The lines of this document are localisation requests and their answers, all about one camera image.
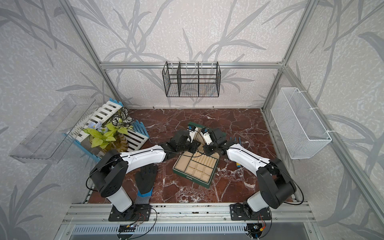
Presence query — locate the green jewelry box beige lining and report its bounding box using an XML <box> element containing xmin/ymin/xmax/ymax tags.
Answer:
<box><xmin>173</xmin><ymin>122</ymin><xmax>220</xmax><ymax>189</ymax></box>

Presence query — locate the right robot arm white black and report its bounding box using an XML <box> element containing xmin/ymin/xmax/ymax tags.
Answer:
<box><xmin>202</xmin><ymin>128</ymin><xmax>298</xmax><ymax>213</ymax></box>

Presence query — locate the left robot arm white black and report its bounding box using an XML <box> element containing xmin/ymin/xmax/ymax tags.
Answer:
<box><xmin>87</xmin><ymin>130</ymin><xmax>201</xmax><ymax>213</ymax></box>

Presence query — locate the white blue slatted fence stand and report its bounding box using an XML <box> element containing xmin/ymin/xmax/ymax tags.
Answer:
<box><xmin>63</xmin><ymin>99</ymin><xmax>150</xmax><ymax>162</ymax></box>

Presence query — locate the black glove blue cuff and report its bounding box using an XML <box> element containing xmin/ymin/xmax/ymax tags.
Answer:
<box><xmin>135</xmin><ymin>164</ymin><xmax>158</xmax><ymax>197</ymax></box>

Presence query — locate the green plant in amber vase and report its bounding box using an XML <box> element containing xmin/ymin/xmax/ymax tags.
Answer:
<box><xmin>83</xmin><ymin>107</ymin><xmax>134</xmax><ymax>153</ymax></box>

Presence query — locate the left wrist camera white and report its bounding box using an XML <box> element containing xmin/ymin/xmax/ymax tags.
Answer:
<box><xmin>188</xmin><ymin>125</ymin><xmax>198</xmax><ymax>143</ymax></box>

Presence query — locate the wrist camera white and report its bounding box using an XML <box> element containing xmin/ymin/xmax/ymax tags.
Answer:
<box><xmin>188</xmin><ymin>125</ymin><xmax>198</xmax><ymax>143</ymax></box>
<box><xmin>201</xmin><ymin>128</ymin><xmax>212</xmax><ymax>145</ymax></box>

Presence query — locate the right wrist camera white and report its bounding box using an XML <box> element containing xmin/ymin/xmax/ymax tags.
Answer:
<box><xmin>201</xmin><ymin>128</ymin><xmax>212</xmax><ymax>145</ymax></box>

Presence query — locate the black wire wall basket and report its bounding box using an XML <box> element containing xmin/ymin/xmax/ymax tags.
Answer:
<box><xmin>162</xmin><ymin>62</ymin><xmax>222</xmax><ymax>98</ymax></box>

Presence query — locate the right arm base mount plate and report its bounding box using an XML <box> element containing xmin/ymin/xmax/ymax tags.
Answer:
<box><xmin>230</xmin><ymin>203</ymin><xmax>272</xmax><ymax>221</ymax></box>

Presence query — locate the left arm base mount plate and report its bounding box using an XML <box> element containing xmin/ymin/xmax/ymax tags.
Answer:
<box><xmin>108</xmin><ymin>204</ymin><xmax>152</xmax><ymax>222</ymax></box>

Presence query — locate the white mesh wall basket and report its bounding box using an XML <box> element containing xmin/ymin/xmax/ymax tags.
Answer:
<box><xmin>271</xmin><ymin>88</ymin><xmax>332</xmax><ymax>159</ymax></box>

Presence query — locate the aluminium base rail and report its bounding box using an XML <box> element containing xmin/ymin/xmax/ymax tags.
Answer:
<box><xmin>55</xmin><ymin>203</ymin><xmax>323</xmax><ymax>240</ymax></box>

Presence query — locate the clear acrylic wall shelf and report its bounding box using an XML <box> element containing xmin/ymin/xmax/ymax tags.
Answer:
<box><xmin>10</xmin><ymin>95</ymin><xmax>99</xmax><ymax>164</ymax></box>

